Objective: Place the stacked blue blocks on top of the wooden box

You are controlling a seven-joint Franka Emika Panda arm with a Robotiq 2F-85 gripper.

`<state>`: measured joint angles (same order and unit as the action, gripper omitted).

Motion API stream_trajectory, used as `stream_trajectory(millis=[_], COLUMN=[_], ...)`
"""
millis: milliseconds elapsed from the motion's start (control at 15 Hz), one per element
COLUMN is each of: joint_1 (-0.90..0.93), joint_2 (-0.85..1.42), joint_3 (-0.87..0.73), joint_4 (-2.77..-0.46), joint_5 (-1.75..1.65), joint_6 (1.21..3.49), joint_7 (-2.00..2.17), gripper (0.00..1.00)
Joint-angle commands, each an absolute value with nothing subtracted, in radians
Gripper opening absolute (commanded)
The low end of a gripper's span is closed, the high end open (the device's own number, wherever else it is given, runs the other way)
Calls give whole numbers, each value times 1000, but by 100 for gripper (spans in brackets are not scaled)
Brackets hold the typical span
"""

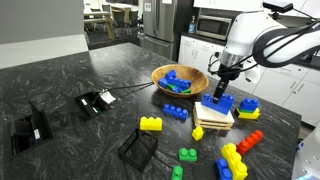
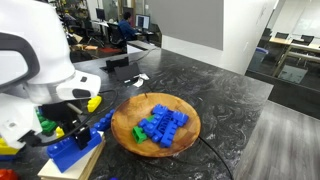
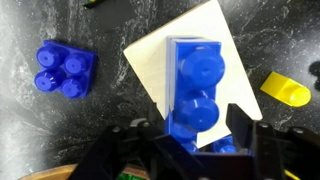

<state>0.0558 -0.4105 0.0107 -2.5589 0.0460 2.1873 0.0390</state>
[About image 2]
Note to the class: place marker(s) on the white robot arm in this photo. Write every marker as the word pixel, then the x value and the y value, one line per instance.
pixel 33 33

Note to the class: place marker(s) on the blue triangular block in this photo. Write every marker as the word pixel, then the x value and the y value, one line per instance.
pixel 66 155

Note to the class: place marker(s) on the black office chair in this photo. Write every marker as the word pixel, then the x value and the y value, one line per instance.
pixel 115 35

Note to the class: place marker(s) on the yellow two-stud toy block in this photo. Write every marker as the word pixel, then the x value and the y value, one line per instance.
pixel 94 103

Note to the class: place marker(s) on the white paper scrap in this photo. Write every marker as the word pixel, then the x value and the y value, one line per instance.
pixel 141 80

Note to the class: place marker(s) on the wooden meeting table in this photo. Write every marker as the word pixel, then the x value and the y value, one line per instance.
pixel 300 50

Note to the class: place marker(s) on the blue waste bin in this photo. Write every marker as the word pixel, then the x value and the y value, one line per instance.
pixel 258 58

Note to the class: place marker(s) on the blue block under yellow block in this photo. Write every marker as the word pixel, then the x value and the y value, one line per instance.
pixel 6 157

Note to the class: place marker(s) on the round wooden bowl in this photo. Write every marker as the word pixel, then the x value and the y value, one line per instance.
pixel 126 113

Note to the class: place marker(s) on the blue toy building block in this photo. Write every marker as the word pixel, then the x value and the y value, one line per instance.
pixel 165 122
pixel 104 121
pixel 160 110
pixel 180 118
pixel 150 130
pixel 168 135

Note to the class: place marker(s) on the seated person in blue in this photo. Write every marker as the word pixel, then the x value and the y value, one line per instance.
pixel 127 28

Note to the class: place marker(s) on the black box device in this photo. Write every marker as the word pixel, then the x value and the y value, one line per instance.
pixel 116 63

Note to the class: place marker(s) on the black flat pad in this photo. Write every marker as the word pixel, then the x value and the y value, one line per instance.
pixel 128 71

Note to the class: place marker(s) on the green two-stud toy block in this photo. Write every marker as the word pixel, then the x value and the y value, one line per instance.
pixel 48 126

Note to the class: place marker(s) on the light wooden box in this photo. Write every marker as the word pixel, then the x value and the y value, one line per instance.
pixel 78 170

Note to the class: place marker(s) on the small yellow single-stud block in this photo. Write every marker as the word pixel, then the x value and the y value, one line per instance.
pixel 59 132

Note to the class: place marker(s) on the red toy block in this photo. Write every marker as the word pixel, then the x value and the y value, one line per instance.
pixel 7 174

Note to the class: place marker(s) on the computer monitor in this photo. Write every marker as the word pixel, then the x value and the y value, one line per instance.
pixel 142 21
pixel 100 14

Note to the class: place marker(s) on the large yellow toy block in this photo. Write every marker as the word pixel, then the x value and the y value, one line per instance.
pixel 6 148

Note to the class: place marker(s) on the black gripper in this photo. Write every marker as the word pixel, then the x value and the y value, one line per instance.
pixel 60 113

